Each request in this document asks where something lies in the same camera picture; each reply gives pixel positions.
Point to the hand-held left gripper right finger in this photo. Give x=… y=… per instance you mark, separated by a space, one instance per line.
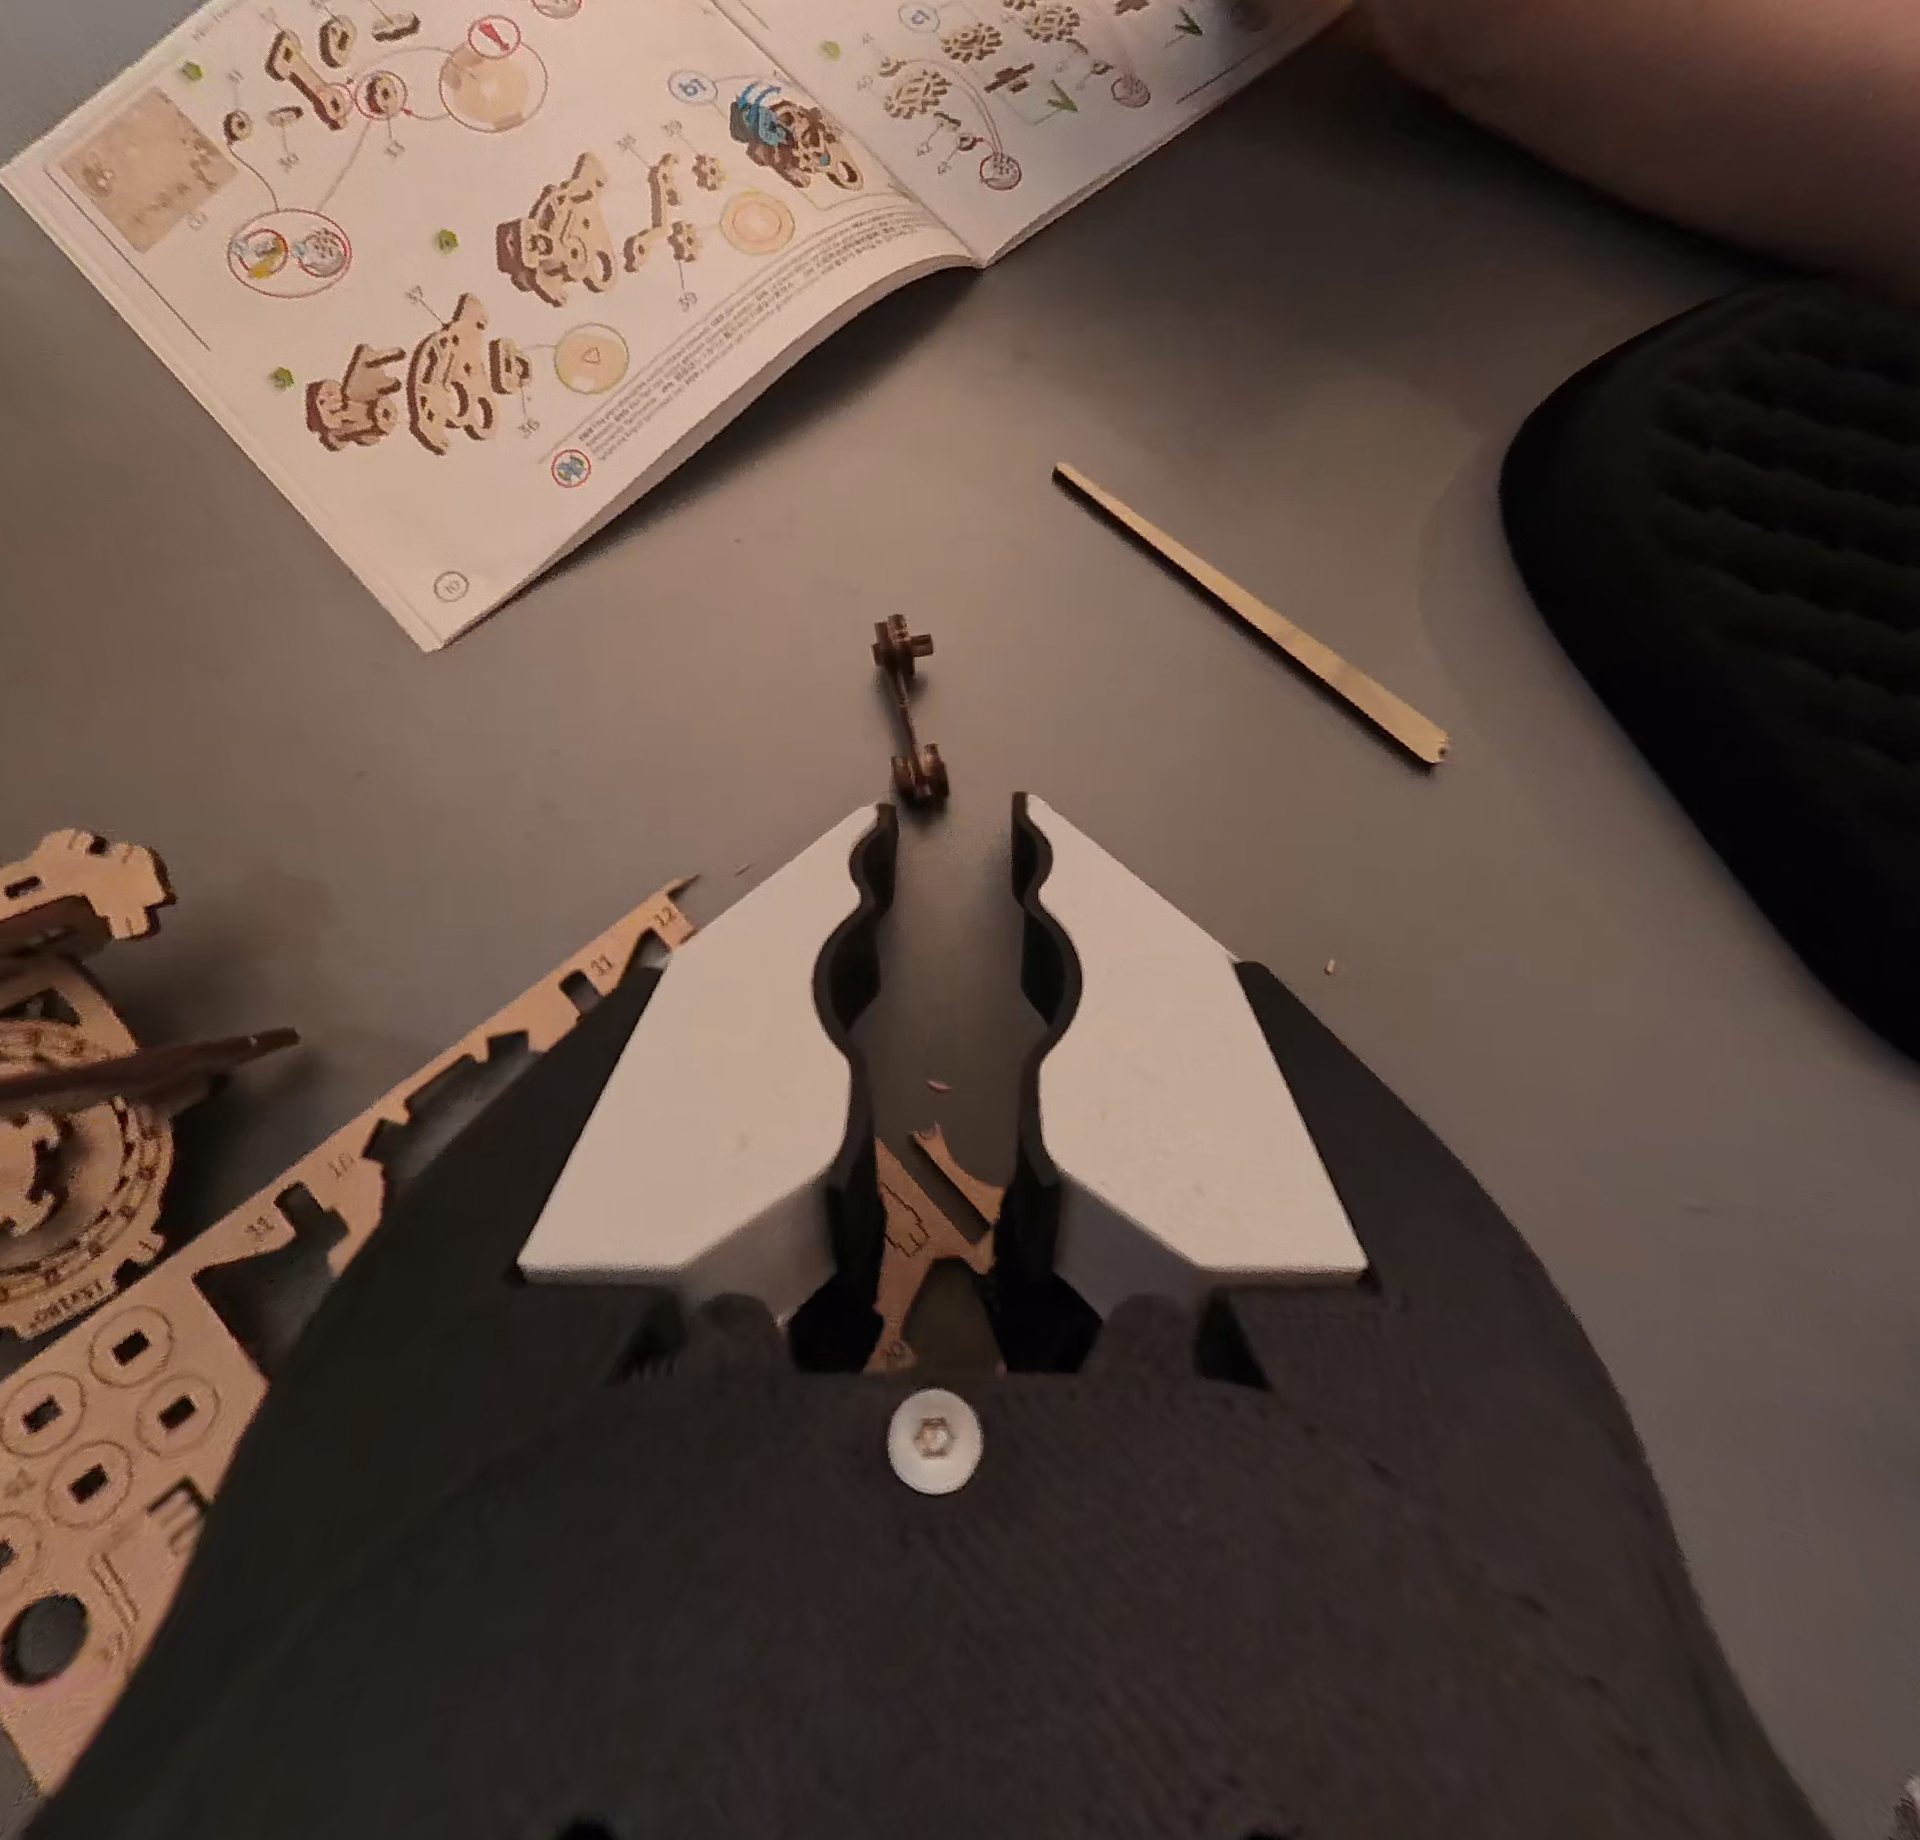
x=1186 y=1118

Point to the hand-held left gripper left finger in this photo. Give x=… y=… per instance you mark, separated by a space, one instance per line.
x=706 y=1104

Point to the laser-cut wooden parts sheet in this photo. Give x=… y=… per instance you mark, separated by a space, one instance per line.
x=249 y=1293

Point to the person's right forearm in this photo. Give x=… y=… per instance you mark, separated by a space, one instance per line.
x=1620 y=68

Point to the partly built wooden model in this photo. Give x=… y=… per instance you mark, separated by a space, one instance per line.
x=76 y=1196

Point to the small wooden axle part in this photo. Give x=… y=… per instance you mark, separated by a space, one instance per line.
x=921 y=779

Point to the flat wooden stick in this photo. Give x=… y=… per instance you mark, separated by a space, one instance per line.
x=1245 y=609

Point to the black mesh cushion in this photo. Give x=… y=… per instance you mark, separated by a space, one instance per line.
x=1739 y=640

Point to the open instruction booklet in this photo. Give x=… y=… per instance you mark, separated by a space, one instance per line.
x=600 y=220

